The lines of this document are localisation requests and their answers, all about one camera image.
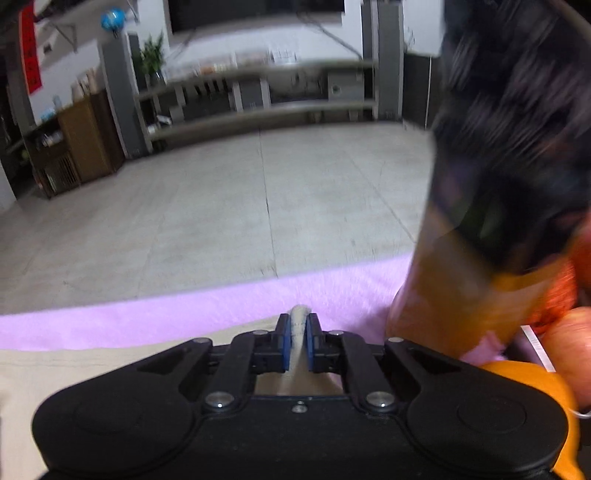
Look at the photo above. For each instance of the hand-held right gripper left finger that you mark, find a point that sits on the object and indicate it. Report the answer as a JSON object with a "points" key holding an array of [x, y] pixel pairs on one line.
{"points": [[287, 344]]}

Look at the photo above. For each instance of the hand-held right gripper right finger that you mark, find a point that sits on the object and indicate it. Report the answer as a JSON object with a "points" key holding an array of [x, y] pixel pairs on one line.
{"points": [[311, 344]]}

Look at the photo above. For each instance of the beige shirt with blue collar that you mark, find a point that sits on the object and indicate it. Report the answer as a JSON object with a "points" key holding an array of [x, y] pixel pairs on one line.
{"points": [[92, 369]]}

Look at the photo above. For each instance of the purple towel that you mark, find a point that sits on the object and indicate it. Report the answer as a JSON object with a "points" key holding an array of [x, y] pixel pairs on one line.
{"points": [[184, 318]]}

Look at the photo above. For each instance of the grey metal media shelf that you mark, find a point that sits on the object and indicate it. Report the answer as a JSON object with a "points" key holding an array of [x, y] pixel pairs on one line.
{"points": [[258, 115]]}

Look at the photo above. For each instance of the orange juice bottle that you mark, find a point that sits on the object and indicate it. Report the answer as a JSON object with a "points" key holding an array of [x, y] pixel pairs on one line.
{"points": [[485, 184]]}

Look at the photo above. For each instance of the large orange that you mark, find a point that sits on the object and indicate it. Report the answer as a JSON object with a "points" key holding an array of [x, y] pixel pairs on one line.
{"points": [[545, 383]]}

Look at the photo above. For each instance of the orange net bag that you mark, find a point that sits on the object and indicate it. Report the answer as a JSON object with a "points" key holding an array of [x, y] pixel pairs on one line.
{"points": [[561, 290]]}

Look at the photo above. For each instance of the grey subwoofer box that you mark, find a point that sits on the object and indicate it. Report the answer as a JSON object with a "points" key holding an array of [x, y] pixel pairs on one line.
{"points": [[345, 85]]}

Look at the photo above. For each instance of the pale red apple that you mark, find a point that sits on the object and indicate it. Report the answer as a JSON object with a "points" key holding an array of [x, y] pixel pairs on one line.
{"points": [[577, 350]]}

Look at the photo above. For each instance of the wooden cabinet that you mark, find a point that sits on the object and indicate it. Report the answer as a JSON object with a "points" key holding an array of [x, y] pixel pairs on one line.
{"points": [[83, 138]]}

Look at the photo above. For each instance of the tall grey speaker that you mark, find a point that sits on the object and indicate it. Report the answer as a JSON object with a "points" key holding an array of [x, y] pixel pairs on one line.
{"points": [[120, 92], [388, 60]]}

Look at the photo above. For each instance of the green potted plant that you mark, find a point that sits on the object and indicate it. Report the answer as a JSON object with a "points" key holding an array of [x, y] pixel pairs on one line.
{"points": [[152, 57]]}

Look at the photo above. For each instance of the blue globe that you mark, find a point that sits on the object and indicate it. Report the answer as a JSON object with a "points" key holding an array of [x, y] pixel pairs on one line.
{"points": [[113, 20]]}

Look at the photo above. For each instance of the wall television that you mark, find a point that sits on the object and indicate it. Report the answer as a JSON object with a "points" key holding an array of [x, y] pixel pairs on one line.
{"points": [[254, 14]]}

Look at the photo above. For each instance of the red wall banner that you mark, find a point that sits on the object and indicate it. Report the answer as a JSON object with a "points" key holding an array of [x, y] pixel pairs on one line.
{"points": [[31, 50]]}

